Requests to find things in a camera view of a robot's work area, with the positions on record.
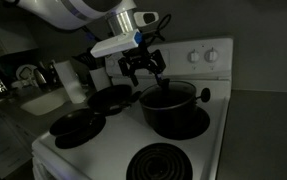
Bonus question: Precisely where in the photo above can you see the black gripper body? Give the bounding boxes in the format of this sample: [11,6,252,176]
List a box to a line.
[126,39,156,69]

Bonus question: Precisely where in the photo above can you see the white stove knob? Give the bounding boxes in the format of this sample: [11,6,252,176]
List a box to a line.
[186,49,201,64]
[204,47,220,64]

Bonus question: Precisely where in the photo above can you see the black cooking pot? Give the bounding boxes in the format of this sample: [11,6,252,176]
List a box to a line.
[130,80,212,135]

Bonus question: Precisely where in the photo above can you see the white electric stove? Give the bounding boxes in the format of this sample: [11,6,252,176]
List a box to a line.
[31,36,235,180]

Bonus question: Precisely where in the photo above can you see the white utensil holder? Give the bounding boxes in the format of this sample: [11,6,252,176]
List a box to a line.
[88,66,113,93]

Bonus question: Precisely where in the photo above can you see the large black frying pan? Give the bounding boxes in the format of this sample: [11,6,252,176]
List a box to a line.
[86,84,142,117]

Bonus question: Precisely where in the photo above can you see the black cooking utensils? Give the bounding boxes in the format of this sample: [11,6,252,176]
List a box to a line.
[72,49,106,71]

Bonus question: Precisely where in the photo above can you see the white paper towel roll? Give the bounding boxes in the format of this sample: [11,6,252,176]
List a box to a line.
[52,59,88,105]

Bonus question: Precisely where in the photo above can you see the small black frying pan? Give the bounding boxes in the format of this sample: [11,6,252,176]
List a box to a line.
[48,108,98,137]

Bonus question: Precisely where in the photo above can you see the coil burner under small pan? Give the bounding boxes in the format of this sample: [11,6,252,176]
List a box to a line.
[54,114,107,150]

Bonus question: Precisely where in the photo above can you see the white kitchen sink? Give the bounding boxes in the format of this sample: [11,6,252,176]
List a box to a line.
[19,87,71,117]

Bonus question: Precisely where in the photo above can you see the bare black coil burner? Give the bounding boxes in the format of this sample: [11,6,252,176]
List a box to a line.
[126,142,194,180]

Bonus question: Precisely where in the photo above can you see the white upper cabinet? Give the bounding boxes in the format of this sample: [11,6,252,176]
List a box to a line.
[0,19,39,62]

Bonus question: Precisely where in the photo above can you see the white cabinet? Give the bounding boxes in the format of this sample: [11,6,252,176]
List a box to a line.
[0,19,39,62]
[0,105,35,180]

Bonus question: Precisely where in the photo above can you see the white lower cabinet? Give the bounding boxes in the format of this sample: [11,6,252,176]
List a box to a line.
[0,105,35,180]

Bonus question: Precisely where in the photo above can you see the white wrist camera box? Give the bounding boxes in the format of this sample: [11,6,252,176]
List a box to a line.
[90,29,142,59]

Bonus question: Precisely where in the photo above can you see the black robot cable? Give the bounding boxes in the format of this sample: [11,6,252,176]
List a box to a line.
[145,13,173,43]

